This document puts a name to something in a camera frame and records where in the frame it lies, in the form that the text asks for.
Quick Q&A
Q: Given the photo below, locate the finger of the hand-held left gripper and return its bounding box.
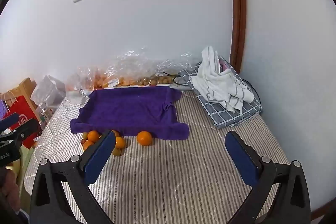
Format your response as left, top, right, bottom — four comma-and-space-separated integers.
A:
0, 113, 20, 133
0, 118, 40, 148

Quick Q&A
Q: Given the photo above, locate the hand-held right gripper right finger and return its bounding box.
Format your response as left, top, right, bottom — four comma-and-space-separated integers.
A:
225, 131, 311, 224

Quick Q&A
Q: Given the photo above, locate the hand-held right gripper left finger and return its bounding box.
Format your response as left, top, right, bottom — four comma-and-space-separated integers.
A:
30, 130, 116, 224

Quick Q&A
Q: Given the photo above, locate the purple towel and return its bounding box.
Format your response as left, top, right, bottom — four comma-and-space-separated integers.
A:
70, 87, 190, 140

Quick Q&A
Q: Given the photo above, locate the person's left hand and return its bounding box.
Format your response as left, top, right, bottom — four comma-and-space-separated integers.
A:
0, 168, 21, 214

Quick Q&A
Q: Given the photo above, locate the red paper bag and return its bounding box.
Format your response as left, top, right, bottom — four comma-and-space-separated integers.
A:
0, 95, 43, 148

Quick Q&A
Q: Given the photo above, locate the yellow-green cloth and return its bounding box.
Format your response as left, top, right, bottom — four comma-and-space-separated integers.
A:
12, 146, 34, 189

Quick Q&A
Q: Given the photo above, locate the cardboard box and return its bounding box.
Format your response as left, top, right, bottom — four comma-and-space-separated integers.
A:
0, 77, 38, 109

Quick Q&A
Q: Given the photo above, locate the grey checked cloth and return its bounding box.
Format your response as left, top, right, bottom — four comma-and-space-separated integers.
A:
179, 55, 263, 130

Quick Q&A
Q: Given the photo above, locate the translucent grey plastic bag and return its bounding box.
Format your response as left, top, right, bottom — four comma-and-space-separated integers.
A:
31, 75, 67, 109

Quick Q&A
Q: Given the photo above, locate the white striped towel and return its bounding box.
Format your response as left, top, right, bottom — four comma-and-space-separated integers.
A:
189, 46, 255, 113

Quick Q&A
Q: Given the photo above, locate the clear bag of small oranges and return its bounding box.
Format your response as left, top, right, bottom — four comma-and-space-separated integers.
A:
65, 67, 111, 92

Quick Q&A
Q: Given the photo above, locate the clear bag of longans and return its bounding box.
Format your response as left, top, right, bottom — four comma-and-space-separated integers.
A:
106, 46, 181, 88

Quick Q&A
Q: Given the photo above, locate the black cable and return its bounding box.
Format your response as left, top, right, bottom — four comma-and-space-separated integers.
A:
241, 78, 263, 107

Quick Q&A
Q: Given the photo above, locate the brown wooden door frame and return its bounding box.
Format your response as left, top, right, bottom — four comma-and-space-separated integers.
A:
227, 0, 248, 75

